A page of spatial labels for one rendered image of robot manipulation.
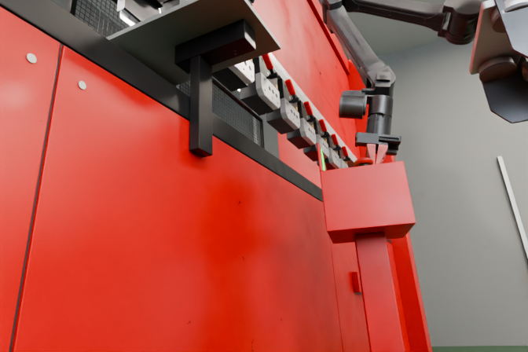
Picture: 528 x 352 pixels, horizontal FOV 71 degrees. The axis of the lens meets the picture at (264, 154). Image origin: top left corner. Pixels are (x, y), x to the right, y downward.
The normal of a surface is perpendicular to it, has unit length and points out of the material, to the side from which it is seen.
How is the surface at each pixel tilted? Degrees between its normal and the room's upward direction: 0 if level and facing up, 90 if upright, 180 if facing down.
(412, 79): 90
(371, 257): 90
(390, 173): 90
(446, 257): 90
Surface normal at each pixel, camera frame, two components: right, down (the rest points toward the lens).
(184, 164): 0.90, -0.21
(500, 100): -0.38, -0.31
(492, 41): 0.06, 0.93
